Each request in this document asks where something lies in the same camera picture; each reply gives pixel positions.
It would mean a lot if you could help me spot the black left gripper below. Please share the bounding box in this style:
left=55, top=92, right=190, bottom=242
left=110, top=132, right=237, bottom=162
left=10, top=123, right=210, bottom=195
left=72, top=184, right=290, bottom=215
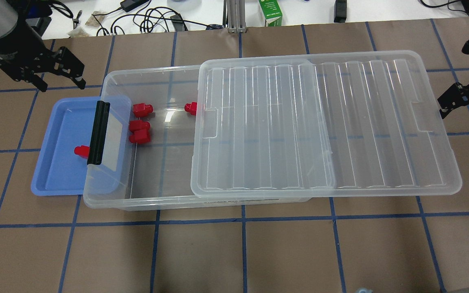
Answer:
left=0, top=39, right=86, bottom=92

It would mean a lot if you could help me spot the red block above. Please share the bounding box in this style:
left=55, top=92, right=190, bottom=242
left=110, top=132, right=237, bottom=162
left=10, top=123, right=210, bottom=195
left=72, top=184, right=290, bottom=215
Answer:
left=129, top=119, right=151, bottom=144
left=184, top=102, right=197, bottom=116
left=132, top=103, right=154, bottom=118
left=73, top=145, right=90, bottom=160

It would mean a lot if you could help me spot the clear plastic box lid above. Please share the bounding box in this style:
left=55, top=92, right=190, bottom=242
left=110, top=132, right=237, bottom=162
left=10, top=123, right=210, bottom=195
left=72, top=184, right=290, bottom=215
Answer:
left=191, top=50, right=463, bottom=200

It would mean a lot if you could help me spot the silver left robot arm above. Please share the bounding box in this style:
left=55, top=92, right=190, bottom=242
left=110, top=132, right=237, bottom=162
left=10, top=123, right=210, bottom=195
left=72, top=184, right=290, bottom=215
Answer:
left=0, top=0, right=86, bottom=92

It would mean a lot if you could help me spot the blue plastic tray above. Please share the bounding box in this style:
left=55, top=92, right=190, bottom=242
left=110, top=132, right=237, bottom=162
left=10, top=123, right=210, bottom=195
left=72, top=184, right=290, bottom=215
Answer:
left=31, top=95, right=132, bottom=195

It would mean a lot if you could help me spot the clear plastic storage box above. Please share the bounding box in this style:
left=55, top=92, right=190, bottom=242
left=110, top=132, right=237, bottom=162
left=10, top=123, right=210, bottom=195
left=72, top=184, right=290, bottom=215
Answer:
left=83, top=65, right=307, bottom=211

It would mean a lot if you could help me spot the black power adapter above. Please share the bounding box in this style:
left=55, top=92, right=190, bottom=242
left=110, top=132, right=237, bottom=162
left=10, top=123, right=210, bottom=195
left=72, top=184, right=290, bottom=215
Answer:
left=333, top=0, right=347, bottom=23

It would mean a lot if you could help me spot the green white carton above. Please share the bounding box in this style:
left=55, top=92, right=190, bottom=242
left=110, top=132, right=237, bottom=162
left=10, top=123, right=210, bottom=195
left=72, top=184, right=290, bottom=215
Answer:
left=258, top=0, right=283, bottom=27

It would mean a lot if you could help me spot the black box latch handle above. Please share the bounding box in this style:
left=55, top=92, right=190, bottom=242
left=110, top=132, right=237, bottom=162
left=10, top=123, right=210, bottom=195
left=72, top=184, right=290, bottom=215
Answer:
left=86, top=100, right=110, bottom=165

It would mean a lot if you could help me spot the aluminium frame post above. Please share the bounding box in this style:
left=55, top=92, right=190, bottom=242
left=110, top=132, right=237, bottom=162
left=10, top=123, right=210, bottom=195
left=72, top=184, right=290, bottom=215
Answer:
left=223, top=0, right=246, bottom=34

